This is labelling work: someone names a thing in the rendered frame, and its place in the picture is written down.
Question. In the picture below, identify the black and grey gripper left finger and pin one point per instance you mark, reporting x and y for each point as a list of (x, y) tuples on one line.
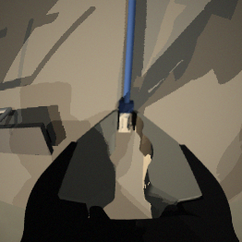
[(81, 176)]

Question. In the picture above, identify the blue network cable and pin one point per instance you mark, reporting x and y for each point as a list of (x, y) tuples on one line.
[(129, 51)]

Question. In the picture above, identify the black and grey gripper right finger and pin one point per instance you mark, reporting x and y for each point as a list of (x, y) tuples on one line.
[(173, 175)]

